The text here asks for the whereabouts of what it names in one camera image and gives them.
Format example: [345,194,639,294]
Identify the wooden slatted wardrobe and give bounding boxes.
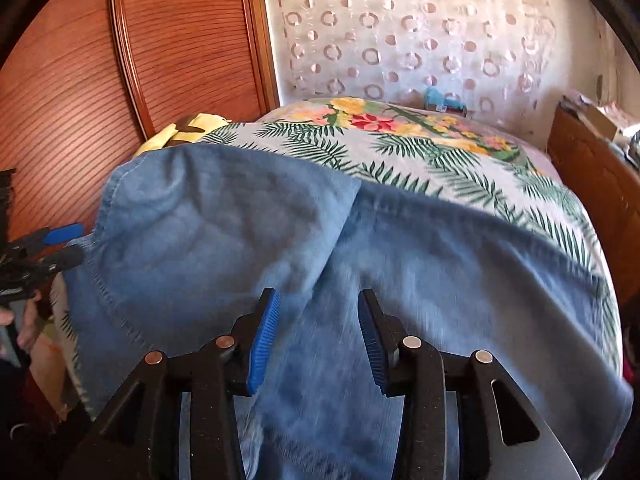
[0,0,281,271]

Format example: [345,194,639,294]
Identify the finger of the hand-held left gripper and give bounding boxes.
[15,223,85,251]
[35,247,84,281]

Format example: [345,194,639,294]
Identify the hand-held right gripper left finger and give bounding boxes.
[60,287,282,480]

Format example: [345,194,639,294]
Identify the circle patterned sheer curtain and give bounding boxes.
[260,0,558,116]

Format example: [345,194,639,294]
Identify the person's left hand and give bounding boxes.
[17,300,40,348]

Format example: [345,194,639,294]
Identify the blue denim pants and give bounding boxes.
[65,145,633,480]

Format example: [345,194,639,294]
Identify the yellow plush toy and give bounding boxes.
[132,112,231,156]

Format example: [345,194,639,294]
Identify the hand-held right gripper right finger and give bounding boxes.
[357,289,583,480]

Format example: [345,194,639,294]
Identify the cardboard box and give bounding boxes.
[582,102,631,141]

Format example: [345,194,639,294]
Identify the blue toy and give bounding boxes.
[424,86,468,116]

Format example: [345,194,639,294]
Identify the floral leaf print bed sheet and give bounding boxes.
[47,96,626,421]

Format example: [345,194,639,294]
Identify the wooden sideboard cabinet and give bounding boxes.
[547,102,640,306]

